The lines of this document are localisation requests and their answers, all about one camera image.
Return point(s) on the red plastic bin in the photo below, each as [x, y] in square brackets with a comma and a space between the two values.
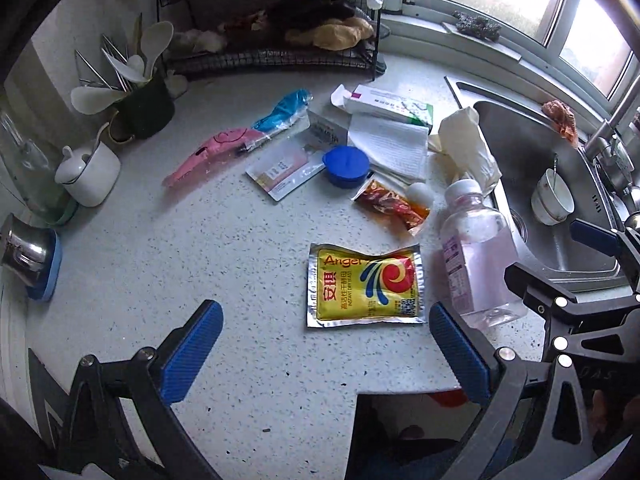
[447, 397]

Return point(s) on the steel wool scrubber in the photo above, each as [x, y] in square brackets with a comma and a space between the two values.
[477, 25]

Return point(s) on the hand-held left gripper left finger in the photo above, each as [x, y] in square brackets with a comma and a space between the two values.
[192, 350]

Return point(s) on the metal faucet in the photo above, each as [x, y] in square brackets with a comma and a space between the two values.
[615, 120]

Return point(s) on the metal cup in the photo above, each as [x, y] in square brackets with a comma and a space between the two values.
[25, 250]

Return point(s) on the window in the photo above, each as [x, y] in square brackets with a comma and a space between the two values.
[545, 15]

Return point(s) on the white rice paddle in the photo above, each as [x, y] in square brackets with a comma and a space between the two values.
[155, 42]
[92, 97]

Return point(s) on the blue plastic wrapper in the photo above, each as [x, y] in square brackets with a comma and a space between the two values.
[285, 110]

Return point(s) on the glass jar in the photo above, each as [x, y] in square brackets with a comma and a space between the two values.
[30, 175]

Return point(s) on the yellow cloth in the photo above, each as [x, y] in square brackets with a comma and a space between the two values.
[335, 32]

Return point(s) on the dark green utensil holder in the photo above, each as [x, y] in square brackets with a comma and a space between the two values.
[147, 110]

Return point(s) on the red sauce packet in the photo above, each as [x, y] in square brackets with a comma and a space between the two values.
[395, 207]

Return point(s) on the yellow foil packet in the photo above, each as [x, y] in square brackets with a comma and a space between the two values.
[365, 285]

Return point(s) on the paper leaflet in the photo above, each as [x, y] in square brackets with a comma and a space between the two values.
[390, 147]

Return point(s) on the long white medicine box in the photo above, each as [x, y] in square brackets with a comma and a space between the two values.
[385, 105]

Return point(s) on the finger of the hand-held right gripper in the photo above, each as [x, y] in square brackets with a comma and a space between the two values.
[530, 280]
[592, 237]

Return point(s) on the yellow-green cup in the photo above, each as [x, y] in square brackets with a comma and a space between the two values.
[117, 132]

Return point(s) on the bundle of metal chopsticks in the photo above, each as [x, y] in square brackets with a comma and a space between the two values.
[107, 67]

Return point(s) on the metal spoon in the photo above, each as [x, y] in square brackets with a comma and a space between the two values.
[555, 170]

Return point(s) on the white sachet with pink label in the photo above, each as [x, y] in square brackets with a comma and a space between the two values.
[285, 170]

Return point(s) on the person's right hand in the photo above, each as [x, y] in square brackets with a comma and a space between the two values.
[612, 415]

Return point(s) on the blue round lid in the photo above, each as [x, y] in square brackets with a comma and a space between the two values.
[345, 165]

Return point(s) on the dark cloth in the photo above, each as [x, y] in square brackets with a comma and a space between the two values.
[310, 12]

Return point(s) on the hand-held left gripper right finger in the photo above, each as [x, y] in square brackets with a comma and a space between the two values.
[460, 355]

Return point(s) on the stainless steel sink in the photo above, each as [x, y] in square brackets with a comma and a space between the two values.
[505, 125]

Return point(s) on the clear plastic bottle pink liquid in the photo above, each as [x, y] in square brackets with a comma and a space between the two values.
[475, 255]

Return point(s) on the pink packet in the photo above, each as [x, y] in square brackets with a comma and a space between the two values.
[215, 152]

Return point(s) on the white ceramic bowl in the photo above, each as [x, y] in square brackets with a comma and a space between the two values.
[550, 202]

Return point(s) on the white egg-shaped object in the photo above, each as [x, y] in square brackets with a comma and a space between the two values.
[419, 192]

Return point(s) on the orange cloth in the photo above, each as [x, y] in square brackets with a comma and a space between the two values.
[561, 117]

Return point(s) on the white condiment jar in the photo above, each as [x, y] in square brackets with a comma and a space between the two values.
[90, 175]

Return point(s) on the white plastic bag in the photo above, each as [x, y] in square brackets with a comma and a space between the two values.
[465, 145]

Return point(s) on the small white box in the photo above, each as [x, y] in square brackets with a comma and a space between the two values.
[325, 130]

